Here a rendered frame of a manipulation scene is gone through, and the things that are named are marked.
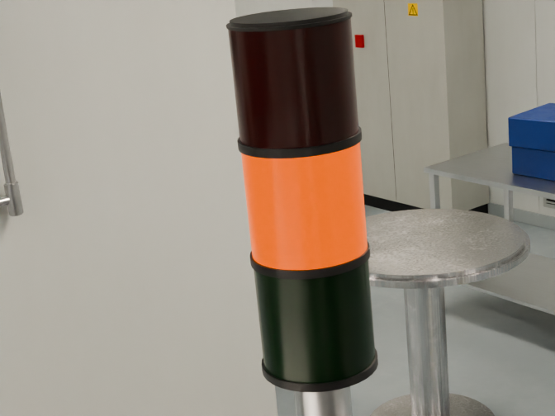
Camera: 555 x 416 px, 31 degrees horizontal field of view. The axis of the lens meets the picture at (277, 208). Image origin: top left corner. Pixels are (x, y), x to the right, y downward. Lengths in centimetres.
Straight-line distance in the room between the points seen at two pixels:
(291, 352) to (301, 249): 5
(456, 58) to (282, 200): 698
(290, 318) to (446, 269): 374
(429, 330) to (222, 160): 261
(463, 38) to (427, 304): 324
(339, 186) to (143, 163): 161
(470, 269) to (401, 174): 376
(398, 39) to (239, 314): 554
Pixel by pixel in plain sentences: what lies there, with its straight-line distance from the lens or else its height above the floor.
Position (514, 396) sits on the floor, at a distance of 515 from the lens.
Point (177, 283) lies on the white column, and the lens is 210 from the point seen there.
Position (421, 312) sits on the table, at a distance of 455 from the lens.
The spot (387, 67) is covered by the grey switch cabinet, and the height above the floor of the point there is 116.
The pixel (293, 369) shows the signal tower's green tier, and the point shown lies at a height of 221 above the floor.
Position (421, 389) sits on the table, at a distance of 471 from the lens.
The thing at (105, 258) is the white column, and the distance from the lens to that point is 200.
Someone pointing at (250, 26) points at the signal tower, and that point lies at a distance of 39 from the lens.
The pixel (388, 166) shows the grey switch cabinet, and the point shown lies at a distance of 794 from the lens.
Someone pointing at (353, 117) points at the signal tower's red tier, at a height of 231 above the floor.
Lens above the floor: 239
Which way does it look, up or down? 17 degrees down
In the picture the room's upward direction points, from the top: 6 degrees counter-clockwise
